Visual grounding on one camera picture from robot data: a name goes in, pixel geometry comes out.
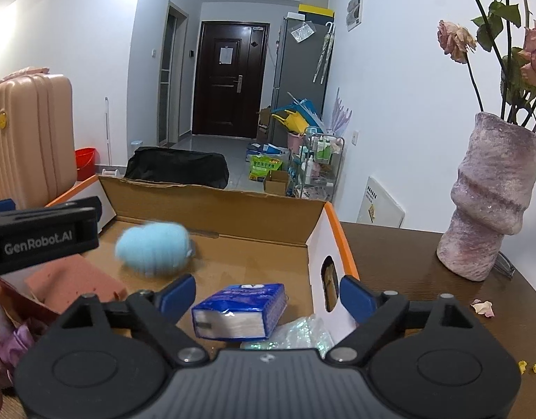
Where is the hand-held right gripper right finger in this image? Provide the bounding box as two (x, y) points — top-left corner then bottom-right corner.
(325, 275), (476, 364)

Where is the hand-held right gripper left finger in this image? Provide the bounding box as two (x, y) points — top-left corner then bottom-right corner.
(59, 274), (208, 364)

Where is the light blue fluffy sponge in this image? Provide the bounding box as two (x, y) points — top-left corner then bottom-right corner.
(114, 222), (195, 277)

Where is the pink layered sponge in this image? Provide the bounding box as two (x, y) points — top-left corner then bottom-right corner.
(24, 254), (128, 315)

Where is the blue pocket tissue packet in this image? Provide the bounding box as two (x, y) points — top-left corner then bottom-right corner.
(191, 283), (287, 342)

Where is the clear plastic bag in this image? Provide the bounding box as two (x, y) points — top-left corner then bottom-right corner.
(239, 314), (336, 352)

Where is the orange-edged cardboard box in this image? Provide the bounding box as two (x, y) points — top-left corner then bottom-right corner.
(0, 174), (361, 354)

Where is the purple satin scrunchie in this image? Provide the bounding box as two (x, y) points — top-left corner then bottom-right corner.
(0, 314), (48, 380)

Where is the red bucket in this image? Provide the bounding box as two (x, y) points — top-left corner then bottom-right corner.
(75, 147), (96, 182)

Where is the pink ribbed suitcase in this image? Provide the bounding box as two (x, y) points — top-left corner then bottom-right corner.
(0, 74), (77, 210)

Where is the white leaning board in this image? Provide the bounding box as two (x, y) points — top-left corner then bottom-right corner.
(356, 176), (406, 229)

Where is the black fabric bag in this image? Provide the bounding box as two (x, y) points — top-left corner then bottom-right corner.
(124, 146), (230, 190)

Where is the fallen dried petal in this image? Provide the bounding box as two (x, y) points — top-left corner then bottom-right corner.
(471, 299), (496, 318)

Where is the pink folded cloth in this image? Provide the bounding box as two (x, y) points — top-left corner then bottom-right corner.
(0, 66), (50, 88)

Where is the small open cardboard box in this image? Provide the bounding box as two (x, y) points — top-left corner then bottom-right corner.
(263, 170), (292, 195)

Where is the green yellow bag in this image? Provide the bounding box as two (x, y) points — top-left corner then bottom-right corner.
(249, 154), (283, 183)

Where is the grey interior door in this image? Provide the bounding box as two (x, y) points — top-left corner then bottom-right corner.
(157, 2), (188, 147)

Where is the pink plastic pot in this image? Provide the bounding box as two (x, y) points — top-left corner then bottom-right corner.
(286, 130), (306, 155)

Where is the pink textured vase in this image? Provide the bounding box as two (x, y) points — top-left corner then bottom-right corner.
(437, 112), (536, 282)

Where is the blue flat carton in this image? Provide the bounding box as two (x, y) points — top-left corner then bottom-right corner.
(246, 142), (290, 155)

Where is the dark brown entrance door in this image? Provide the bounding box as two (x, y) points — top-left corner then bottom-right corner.
(192, 21), (269, 138)

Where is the yellow plastic object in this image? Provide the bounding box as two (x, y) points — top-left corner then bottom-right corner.
(271, 111), (306, 134)

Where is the blue flat board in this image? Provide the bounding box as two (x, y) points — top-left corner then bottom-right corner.
(272, 91), (325, 134)

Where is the brown cardboard box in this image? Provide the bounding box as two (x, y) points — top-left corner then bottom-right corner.
(257, 107), (273, 140)

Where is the grey refrigerator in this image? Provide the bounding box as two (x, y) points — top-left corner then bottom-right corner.
(268, 16), (334, 140)

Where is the white folded umbrella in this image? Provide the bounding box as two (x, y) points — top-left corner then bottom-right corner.
(312, 22), (336, 84)

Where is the clear plastic sleeve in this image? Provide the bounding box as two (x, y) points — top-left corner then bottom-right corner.
(290, 22), (316, 43)

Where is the bunch of dried roses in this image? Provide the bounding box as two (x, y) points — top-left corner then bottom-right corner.
(437, 0), (536, 140)

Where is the yellow and black box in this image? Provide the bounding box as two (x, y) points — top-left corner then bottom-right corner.
(298, 3), (335, 24)

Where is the wire rack trolley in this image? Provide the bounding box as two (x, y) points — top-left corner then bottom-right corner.
(292, 126), (345, 201)

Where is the purple wing wall decoration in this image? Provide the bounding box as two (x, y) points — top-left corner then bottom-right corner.
(331, 87), (353, 136)

